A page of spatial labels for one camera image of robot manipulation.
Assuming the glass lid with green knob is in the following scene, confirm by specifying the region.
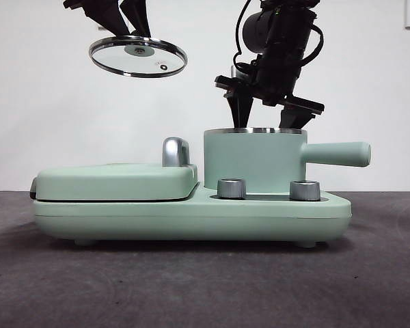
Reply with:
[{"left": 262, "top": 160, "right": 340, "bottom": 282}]
[{"left": 88, "top": 33, "right": 189, "bottom": 79}]

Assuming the mint green griddle cover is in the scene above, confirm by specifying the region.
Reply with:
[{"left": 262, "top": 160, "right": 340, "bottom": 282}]
[{"left": 29, "top": 163, "right": 200, "bottom": 203}]

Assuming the chrome griddle cover handle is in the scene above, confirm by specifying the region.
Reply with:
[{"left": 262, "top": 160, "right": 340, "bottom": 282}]
[{"left": 161, "top": 137, "right": 192, "bottom": 169}]

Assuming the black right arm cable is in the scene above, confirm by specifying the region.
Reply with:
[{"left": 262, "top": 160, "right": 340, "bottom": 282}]
[
  {"left": 231, "top": 0, "right": 252, "bottom": 74},
  {"left": 305, "top": 25, "right": 325, "bottom": 64}
]

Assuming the mint green breakfast machine base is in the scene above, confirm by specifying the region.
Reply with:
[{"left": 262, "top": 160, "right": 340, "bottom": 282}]
[{"left": 32, "top": 182, "right": 352, "bottom": 247}]

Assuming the mint green pot with handle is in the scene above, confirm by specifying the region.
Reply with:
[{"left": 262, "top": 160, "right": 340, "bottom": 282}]
[{"left": 203, "top": 126, "right": 372, "bottom": 193}]

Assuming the silver control knob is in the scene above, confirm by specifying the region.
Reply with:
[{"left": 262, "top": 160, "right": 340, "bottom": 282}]
[
  {"left": 217, "top": 178, "right": 247, "bottom": 200},
  {"left": 288, "top": 180, "right": 321, "bottom": 202}
]

